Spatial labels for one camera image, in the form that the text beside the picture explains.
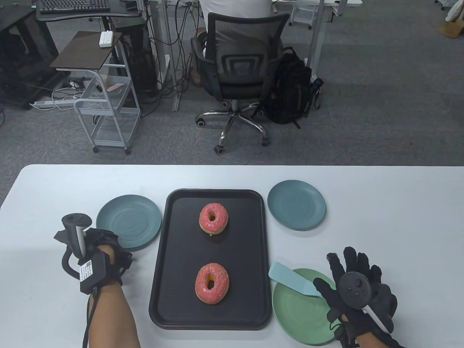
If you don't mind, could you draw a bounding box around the person's left hand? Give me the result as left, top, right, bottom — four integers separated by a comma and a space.
54, 228, 133, 287

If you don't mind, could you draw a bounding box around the person's right hand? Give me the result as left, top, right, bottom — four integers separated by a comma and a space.
313, 246, 398, 341

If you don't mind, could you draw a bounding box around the teal plate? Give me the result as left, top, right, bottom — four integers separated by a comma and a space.
267, 180, 326, 231
96, 194, 162, 252

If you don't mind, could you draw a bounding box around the black baking tray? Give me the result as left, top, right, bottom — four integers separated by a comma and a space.
149, 188, 273, 330

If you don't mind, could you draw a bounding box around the light blue dessert shovel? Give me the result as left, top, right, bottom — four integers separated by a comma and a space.
269, 262, 324, 298

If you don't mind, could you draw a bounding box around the pink sprinkled mini donut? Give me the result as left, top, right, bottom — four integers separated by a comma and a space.
199, 203, 229, 236
195, 264, 230, 305

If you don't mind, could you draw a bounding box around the person's left forearm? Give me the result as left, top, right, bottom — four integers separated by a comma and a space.
87, 281, 142, 348

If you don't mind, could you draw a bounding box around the person's right forearm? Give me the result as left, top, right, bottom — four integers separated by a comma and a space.
353, 332, 386, 348

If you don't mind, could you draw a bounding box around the grey handheld controller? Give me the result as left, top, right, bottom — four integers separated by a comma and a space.
61, 213, 92, 281
337, 272, 394, 334

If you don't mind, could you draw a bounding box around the green plate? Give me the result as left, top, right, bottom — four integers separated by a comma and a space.
272, 268, 345, 345

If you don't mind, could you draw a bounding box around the white rolling cart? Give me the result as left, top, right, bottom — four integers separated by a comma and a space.
74, 38, 142, 156

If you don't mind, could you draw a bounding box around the white power strip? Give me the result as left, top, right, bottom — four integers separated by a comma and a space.
30, 100, 75, 109

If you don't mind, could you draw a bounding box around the black computer tower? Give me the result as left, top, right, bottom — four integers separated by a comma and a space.
123, 24, 160, 98

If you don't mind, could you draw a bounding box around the dark wooden side table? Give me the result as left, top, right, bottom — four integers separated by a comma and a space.
50, 31, 123, 70

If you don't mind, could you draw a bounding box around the white desk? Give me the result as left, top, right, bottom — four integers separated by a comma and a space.
283, 0, 363, 69
147, 0, 182, 111

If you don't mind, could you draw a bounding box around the black mesh office chair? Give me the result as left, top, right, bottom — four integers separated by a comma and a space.
191, 12, 290, 156

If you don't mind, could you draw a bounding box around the black backpack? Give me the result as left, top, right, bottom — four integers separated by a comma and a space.
263, 46, 323, 129

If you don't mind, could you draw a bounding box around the black desk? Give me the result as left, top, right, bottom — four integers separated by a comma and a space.
34, 0, 145, 22

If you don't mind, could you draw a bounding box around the black keyboard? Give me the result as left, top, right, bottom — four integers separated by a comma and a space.
38, 0, 110, 15

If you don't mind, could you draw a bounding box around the cardboard box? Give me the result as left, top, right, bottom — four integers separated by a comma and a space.
437, 20, 464, 38

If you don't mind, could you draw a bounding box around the white drawer cart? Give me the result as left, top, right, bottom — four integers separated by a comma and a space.
290, 5, 314, 29

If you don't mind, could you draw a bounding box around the white bag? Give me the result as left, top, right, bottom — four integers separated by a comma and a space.
446, 4, 464, 22

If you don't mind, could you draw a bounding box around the black labelled wrist camera box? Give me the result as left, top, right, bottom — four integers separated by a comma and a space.
79, 252, 109, 295

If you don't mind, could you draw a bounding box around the black cable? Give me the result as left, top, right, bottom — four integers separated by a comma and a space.
83, 286, 100, 348

